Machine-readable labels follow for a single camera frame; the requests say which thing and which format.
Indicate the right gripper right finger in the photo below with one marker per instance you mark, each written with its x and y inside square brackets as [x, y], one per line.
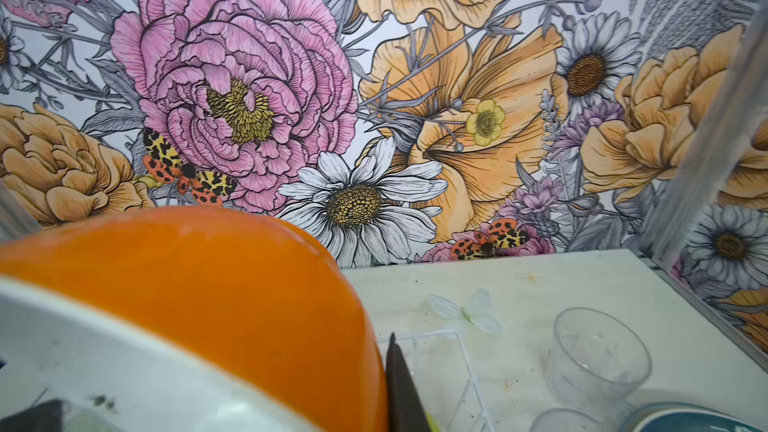
[406, 413]

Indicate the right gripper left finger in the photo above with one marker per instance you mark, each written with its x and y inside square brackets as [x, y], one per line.
[44, 417]

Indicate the clear glass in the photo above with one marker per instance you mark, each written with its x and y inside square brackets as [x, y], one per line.
[595, 361]
[565, 420]

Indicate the orange bowl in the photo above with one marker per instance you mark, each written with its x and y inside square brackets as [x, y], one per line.
[187, 319]

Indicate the pink wooden plate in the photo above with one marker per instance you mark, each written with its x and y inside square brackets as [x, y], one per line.
[683, 417]

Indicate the white wire dish rack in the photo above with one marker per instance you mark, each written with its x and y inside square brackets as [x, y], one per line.
[442, 374]

